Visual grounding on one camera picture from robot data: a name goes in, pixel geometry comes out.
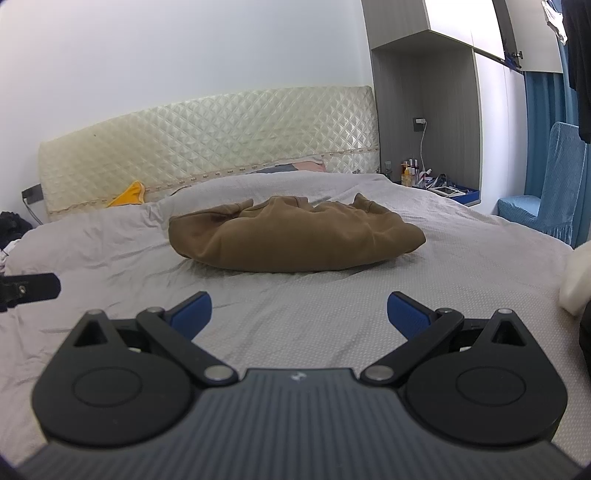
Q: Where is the grey bed duvet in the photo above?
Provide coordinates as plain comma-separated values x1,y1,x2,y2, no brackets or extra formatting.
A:
0,171,591,464

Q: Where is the white clothes pile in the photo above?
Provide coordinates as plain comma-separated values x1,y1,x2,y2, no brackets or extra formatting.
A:
0,240,22,274

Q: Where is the blue curtain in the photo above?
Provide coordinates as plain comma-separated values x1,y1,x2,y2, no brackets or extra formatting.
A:
524,69,591,250

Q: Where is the black clothes pile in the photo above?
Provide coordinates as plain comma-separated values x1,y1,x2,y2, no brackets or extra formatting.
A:
0,211,34,243

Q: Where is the cream quilted headboard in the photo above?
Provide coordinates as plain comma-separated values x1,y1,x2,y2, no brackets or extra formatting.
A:
38,85,380,225

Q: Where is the blue covered chair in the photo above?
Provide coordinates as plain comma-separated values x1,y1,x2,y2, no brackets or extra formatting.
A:
498,121,590,248

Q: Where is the hanging white garment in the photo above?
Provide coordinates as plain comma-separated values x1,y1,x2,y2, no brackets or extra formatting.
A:
542,0,570,45

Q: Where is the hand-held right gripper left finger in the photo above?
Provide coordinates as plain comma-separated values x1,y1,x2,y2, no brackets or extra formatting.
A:
69,291,238,387

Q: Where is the yellow cloth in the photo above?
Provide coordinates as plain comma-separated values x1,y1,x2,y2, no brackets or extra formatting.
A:
106,181,148,209

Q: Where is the hanging black garment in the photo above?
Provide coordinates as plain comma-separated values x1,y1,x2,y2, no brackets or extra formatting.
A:
562,0,591,140

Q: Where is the white charger cable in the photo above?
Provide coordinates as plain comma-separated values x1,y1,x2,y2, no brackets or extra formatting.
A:
417,129,433,182

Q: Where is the white cloth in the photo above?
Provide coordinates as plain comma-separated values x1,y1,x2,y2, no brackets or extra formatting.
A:
558,244,591,318

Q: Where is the blue bedside tray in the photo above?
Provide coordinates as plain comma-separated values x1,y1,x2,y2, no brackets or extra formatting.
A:
425,174,482,208

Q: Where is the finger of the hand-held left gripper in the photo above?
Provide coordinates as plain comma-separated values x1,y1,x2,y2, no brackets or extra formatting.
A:
0,272,62,315

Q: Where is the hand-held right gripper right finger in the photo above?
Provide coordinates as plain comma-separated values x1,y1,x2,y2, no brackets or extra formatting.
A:
360,291,529,385

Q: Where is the patterned pillow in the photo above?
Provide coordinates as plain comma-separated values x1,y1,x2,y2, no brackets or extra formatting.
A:
252,157,327,175

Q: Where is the brown hoodie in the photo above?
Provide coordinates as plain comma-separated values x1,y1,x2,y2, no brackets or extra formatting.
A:
168,193,427,274

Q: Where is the cluster of cosmetic bottles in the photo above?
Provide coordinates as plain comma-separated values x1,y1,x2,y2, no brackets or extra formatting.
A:
398,158,424,188

